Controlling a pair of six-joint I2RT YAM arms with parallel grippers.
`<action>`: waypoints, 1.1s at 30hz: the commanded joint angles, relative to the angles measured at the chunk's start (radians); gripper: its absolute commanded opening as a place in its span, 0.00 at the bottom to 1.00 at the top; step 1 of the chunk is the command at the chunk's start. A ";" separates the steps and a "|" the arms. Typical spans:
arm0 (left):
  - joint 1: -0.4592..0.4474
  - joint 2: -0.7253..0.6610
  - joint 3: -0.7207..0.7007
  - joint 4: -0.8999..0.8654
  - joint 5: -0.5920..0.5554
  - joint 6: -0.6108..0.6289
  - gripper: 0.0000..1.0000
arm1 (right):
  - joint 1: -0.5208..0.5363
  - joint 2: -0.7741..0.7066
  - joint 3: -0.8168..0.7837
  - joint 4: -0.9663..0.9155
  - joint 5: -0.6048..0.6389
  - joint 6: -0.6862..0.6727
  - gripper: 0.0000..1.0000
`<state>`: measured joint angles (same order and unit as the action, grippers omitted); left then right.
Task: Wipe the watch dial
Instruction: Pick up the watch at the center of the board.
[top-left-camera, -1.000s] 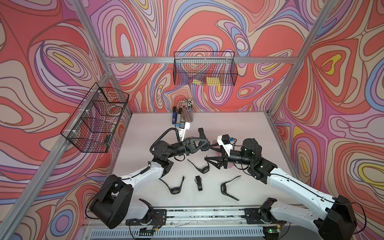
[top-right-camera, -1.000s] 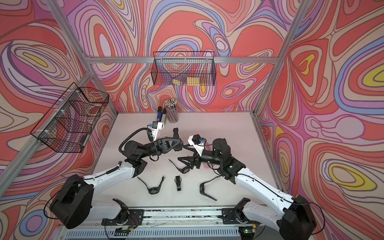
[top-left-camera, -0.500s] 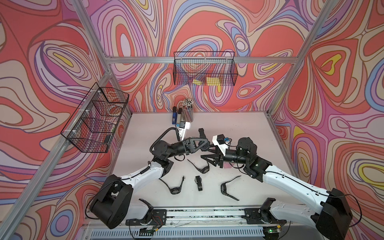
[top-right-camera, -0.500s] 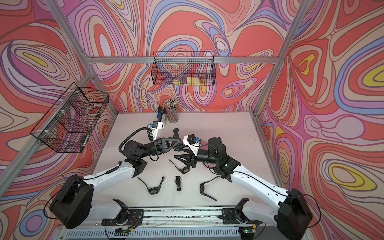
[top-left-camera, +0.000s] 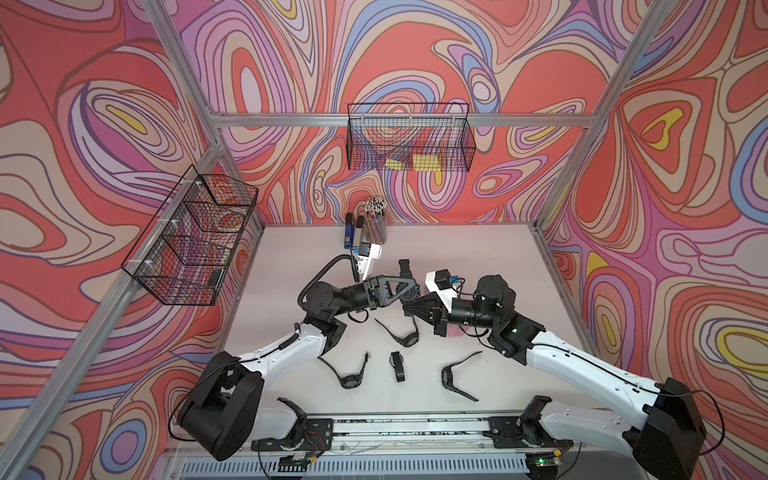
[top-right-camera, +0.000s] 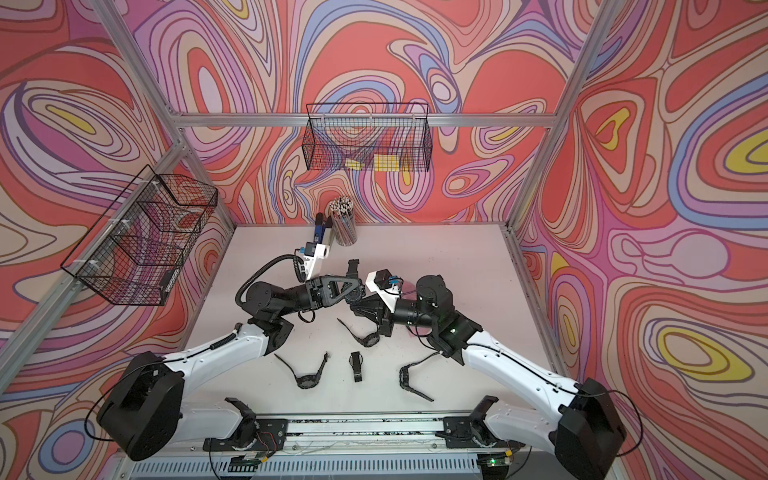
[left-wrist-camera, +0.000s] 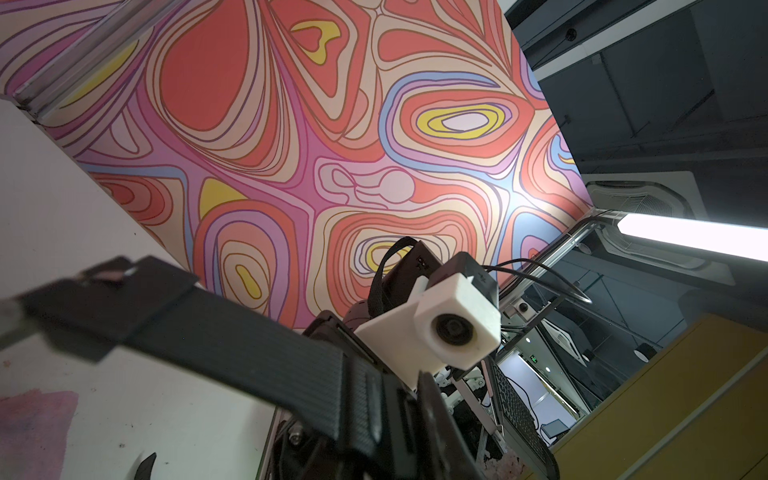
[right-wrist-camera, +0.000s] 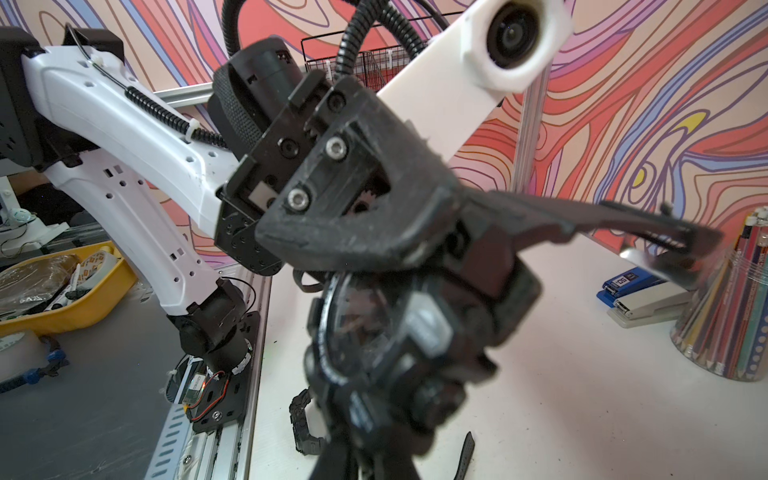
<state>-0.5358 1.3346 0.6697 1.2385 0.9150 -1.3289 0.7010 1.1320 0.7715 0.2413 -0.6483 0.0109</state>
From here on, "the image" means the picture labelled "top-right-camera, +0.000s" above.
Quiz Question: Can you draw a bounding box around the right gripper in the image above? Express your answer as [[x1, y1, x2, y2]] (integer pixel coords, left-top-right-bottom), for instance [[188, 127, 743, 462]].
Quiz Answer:
[[350, 294, 437, 338]]

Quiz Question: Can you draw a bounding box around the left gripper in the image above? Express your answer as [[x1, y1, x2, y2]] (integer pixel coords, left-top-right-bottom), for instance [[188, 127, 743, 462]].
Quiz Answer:
[[273, 280, 358, 322]]

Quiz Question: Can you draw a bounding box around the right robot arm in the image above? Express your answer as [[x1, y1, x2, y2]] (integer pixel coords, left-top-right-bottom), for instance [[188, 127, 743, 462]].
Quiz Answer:
[[349, 270, 628, 479]]

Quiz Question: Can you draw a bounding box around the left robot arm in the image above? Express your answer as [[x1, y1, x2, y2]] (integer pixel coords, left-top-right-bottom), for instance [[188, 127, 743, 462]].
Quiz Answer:
[[94, 254, 364, 461]]

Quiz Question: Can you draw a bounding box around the blue marker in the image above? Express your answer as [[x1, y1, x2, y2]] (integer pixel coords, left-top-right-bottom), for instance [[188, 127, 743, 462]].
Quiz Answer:
[[312, 212, 326, 244]]

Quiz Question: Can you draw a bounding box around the pencil cup with pencils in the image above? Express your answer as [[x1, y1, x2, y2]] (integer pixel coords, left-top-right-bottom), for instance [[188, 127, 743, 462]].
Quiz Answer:
[[328, 196, 357, 246]]

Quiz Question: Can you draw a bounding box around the small yellow block in basket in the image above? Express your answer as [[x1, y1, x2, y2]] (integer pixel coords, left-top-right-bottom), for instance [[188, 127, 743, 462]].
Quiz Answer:
[[344, 159, 364, 171]]

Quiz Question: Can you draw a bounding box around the yellow sponge in basket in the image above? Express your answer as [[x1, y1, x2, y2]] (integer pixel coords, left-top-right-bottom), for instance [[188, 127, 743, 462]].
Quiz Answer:
[[373, 154, 401, 172]]

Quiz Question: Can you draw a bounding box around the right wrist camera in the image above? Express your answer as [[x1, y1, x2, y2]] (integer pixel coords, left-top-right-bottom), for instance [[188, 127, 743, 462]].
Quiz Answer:
[[365, 269, 404, 313]]

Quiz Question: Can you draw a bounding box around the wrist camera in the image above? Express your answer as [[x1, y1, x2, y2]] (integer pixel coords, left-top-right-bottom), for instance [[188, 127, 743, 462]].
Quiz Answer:
[[365, 269, 404, 313], [294, 242, 330, 281]]

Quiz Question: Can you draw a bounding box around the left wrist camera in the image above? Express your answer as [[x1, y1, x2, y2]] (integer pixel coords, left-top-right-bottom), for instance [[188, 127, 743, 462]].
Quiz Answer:
[[294, 242, 330, 281]]

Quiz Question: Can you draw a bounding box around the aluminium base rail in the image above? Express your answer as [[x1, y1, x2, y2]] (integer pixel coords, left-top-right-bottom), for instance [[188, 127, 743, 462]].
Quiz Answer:
[[119, 410, 595, 463]]

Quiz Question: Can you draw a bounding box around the back wall wire basket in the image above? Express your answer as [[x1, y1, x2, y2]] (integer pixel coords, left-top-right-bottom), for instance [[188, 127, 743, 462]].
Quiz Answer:
[[301, 101, 433, 172]]

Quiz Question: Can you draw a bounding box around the wall wire basket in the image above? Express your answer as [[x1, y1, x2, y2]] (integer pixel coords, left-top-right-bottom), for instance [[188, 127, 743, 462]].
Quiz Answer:
[[301, 101, 433, 172], [60, 166, 218, 306]]

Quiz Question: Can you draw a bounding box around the left wall wire basket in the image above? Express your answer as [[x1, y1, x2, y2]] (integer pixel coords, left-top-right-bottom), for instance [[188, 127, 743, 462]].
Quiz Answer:
[[60, 166, 218, 306]]

